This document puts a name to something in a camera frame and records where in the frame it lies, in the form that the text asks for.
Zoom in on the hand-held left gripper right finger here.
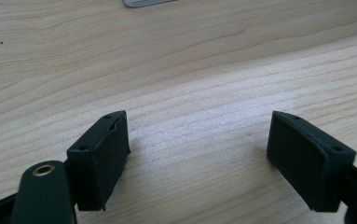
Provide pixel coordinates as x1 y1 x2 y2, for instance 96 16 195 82
266 110 357 213

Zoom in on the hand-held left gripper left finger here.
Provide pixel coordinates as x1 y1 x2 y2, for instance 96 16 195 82
66 110 131 212

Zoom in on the grey flat metal piece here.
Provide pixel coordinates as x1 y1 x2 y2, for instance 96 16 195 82
122 0 178 8

